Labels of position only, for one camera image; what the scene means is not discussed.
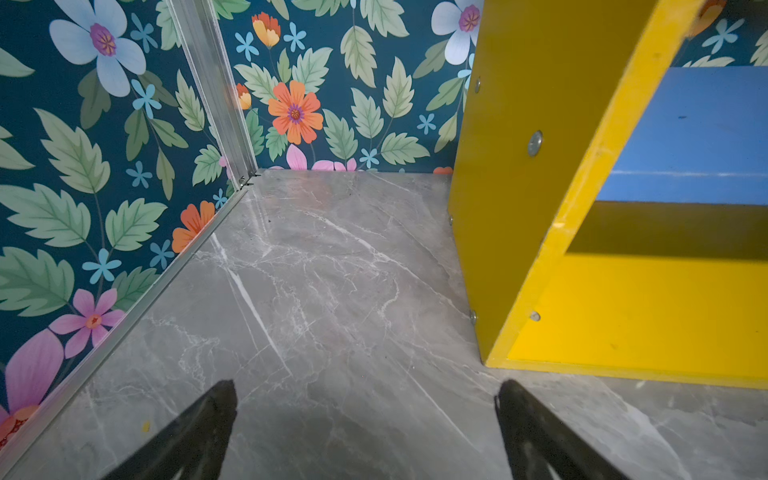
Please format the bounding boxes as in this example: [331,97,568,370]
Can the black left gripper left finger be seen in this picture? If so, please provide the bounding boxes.
[105,380,238,479]

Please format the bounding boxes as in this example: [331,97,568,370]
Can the yellow wooden shelf unit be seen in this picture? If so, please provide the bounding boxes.
[449,1,767,389]

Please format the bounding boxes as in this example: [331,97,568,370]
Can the aluminium frame rails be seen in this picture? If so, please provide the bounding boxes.
[1,1,247,473]

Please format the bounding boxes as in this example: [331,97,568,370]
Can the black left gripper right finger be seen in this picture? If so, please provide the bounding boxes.
[494,380,626,479]

